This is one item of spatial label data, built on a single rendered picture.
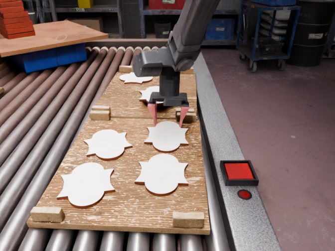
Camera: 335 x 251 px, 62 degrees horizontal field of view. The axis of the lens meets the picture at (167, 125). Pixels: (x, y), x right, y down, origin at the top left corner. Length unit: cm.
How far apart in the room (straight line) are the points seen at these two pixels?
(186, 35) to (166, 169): 30
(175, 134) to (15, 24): 104
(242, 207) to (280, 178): 159
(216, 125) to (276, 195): 124
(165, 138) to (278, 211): 132
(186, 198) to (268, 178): 161
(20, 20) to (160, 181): 116
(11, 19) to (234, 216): 131
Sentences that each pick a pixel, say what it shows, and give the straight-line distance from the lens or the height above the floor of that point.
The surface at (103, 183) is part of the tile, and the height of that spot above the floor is 94.
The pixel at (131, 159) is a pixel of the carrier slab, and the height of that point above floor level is 94.
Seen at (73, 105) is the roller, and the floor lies 91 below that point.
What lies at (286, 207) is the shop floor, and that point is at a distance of 201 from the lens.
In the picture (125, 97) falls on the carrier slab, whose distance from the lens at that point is 102.
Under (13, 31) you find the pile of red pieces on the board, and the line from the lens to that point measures 156.
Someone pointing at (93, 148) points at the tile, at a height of 94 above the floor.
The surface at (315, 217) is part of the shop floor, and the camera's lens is 202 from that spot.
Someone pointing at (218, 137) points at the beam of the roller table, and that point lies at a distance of 83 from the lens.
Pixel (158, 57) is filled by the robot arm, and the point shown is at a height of 116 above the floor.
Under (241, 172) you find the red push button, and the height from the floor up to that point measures 93.
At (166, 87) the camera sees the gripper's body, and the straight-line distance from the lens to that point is 76.
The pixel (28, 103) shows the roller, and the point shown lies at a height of 92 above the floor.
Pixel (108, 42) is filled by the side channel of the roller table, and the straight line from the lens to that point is 175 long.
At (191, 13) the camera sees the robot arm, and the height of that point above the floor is 127.
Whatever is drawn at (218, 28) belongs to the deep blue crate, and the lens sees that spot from 515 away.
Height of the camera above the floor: 137
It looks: 31 degrees down
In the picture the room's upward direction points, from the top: straight up
